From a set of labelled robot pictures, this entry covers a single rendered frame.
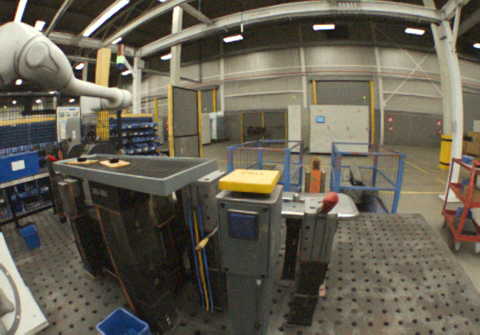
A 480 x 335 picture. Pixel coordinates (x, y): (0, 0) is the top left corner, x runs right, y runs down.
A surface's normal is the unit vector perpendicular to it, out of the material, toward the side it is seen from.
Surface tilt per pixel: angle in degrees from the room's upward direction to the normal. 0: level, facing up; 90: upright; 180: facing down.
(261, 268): 90
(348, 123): 90
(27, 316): 43
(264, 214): 90
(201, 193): 90
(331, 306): 0
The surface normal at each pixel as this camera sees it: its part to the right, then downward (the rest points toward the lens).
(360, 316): -0.03, -0.99
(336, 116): -0.40, 0.14
